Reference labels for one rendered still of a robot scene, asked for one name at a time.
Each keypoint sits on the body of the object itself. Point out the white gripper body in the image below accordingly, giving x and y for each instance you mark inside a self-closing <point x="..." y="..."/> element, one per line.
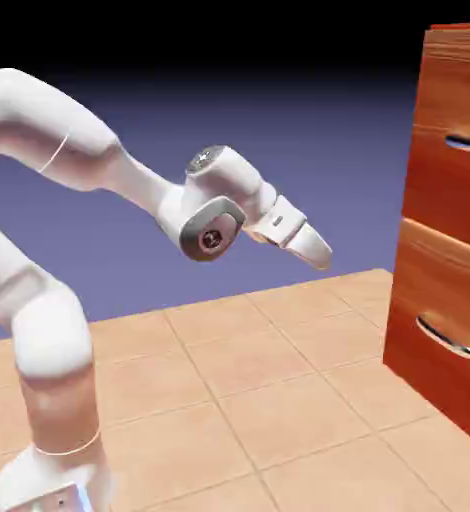
<point x="312" y="244"/>

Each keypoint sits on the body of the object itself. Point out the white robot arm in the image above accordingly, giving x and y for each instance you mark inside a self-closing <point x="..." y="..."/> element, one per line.
<point x="51" y="136"/>

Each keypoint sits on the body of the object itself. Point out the reddish wooden cabinet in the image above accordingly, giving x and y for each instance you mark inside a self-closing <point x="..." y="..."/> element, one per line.
<point x="451" y="80"/>

